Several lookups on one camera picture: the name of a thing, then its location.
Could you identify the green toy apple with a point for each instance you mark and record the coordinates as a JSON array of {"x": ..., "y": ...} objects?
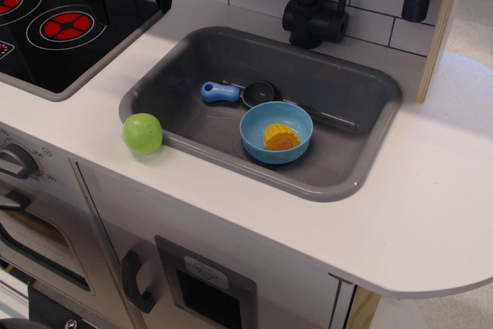
[{"x": 142, "y": 133}]

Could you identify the black toy stovetop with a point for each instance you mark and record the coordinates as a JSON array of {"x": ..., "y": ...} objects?
[{"x": 51, "y": 48}]

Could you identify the light wooden side panel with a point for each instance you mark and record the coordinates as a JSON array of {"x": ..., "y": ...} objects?
[{"x": 436, "y": 50}]

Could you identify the blue handled grey scoop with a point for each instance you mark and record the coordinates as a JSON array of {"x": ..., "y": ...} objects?
[{"x": 254, "y": 94}]

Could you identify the grey plastic sink basin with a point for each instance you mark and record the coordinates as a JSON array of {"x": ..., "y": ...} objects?
[{"x": 351, "y": 106}]

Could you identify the blue plastic bowl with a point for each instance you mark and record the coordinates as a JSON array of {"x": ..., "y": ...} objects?
[{"x": 257, "y": 119}]

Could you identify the black toy faucet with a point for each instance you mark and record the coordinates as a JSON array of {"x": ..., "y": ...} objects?
[{"x": 312, "y": 22}]

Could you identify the grey dishwasher panel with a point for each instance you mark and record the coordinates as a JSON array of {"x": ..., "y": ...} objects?
[{"x": 207, "y": 290}]

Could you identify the grey oven door handle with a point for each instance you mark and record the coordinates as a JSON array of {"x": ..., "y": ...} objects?
[{"x": 14, "y": 201}]

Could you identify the black cabinet door handle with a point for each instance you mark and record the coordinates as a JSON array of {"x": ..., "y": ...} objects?
[{"x": 131, "y": 265}]

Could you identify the grey oven knob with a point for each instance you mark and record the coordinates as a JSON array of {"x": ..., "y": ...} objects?
[{"x": 17, "y": 162}]

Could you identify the yellow toy corn piece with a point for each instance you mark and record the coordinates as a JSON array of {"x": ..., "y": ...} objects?
[{"x": 278, "y": 137}]

